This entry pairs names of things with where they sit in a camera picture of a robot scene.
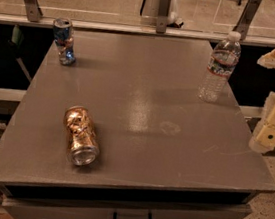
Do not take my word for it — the clear plastic water bottle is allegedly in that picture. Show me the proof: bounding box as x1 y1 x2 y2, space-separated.
198 31 241 102

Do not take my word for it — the grey table drawer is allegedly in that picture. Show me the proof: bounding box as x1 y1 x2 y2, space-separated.
2 197 251 219

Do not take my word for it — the metal rail with glass panel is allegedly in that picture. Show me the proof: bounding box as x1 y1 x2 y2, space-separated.
0 14 275 48

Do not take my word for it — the middle metal bracket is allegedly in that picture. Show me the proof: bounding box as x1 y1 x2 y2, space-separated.
156 0 171 34

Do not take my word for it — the right metal bracket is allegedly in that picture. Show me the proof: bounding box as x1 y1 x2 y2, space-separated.
233 0 262 41

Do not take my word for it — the blue silver redbull can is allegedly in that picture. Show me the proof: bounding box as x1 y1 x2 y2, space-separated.
53 18 76 66

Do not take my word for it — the crushed gold can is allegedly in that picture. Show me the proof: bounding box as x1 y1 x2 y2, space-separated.
63 106 100 166

